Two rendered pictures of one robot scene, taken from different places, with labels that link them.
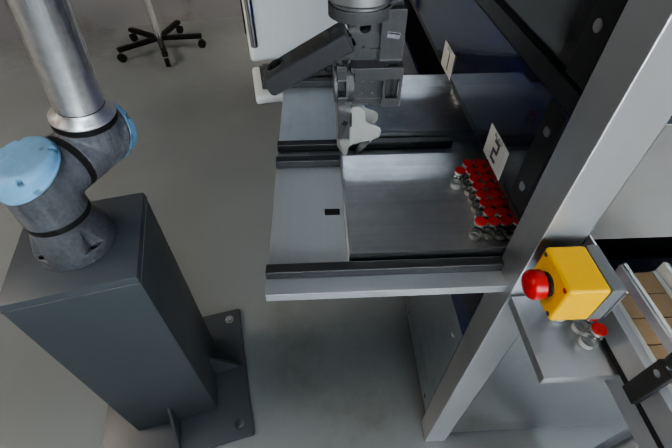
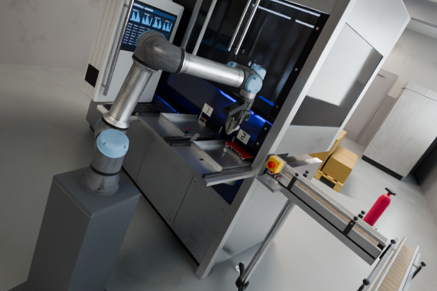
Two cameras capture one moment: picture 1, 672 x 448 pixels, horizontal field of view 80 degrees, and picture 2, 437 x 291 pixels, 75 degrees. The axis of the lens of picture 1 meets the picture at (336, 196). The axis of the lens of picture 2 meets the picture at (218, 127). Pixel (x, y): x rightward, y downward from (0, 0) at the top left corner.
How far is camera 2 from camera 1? 1.14 m
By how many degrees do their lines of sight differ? 49
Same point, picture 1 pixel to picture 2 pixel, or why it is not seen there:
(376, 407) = (175, 275)
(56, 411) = not seen: outside the picture
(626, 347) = (284, 178)
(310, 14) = not seen: hidden behind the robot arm
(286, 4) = (119, 77)
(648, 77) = (289, 116)
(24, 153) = (115, 135)
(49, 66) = (133, 101)
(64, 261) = (112, 189)
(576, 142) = (275, 130)
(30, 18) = (142, 84)
